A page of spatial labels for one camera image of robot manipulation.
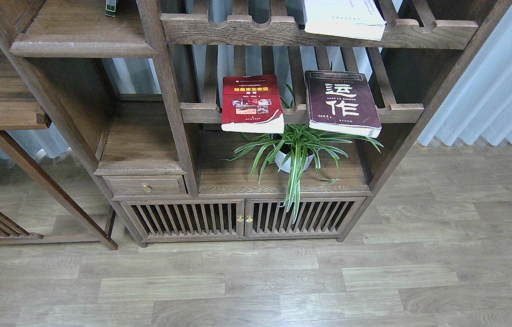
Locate dark maroon book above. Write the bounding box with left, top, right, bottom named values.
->
left=304, top=70, right=381, bottom=138

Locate small dark object on shelf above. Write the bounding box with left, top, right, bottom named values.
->
left=105, top=0, right=118, bottom=17

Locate white plant pot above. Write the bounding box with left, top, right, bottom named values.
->
left=274, top=145, right=315, bottom=173

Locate wooden side table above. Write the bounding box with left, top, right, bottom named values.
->
left=0, top=50, right=118, bottom=250

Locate white curtain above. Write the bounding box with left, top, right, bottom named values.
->
left=418, top=5, right=512, bottom=145

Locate slatted cabinet door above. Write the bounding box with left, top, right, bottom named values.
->
left=120, top=199, right=244, bottom=243
left=244, top=197, right=364, bottom=239

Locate left slatted cabinet door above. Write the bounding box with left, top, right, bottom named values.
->
left=120, top=199, right=244, bottom=243

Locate white book on top shelf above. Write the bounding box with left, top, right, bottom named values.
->
left=302, top=0, right=386, bottom=41

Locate dark wooden bookshelf cabinet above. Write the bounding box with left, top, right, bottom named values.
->
left=0, top=0, right=512, bottom=246

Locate green spider plant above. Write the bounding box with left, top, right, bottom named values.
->
left=232, top=124, right=383, bottom=211

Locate right slatted cabinet door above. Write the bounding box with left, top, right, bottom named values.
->
left=244, top=197, right=364, bottom=239

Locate red paperback book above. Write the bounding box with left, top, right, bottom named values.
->
left=221, top=74, right=284, bottom=133

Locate small wooden drawer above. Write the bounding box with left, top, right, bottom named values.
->
left=103, top=175, right=186, bottom=196

